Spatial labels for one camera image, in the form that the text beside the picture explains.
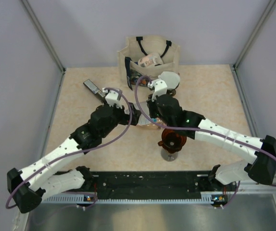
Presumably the dark glass beaker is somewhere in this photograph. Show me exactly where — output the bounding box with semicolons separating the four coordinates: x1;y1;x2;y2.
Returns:
161;149;178;162

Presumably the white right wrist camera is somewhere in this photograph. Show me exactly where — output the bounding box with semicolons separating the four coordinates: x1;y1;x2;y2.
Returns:
148;78;167;102

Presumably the black rectangular box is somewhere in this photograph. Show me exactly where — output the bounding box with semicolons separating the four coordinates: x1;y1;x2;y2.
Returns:
83;79;106;103

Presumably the dark green glass dripper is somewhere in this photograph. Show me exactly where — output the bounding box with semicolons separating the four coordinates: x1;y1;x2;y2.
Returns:
167;89;176;96

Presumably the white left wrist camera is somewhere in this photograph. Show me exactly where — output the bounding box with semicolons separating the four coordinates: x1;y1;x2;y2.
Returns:
102;88;123;108

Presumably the pink pouch in bag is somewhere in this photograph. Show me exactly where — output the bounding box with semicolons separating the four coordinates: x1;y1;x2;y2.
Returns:
138;52;164;68

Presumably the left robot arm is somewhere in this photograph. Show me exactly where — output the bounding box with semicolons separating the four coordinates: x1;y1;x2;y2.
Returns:
7;103;141;214

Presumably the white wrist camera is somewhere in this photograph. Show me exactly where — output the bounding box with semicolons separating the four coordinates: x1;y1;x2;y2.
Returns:
148;78;167;102
102;88;123;108

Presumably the pink liquid soap bottle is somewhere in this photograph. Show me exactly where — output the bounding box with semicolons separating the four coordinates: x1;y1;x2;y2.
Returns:
137;115;164;129

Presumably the beige canvas tote bag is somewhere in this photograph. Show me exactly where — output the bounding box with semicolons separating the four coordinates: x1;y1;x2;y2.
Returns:
117;35;180;90

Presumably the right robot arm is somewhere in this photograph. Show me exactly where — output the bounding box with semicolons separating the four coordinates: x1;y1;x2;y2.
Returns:
147;94;276;191

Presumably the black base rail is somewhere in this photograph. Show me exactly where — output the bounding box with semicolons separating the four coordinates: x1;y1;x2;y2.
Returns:
80;170;237;200

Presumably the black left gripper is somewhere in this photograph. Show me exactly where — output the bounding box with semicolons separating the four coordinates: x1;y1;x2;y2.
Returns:
100;98;141;139

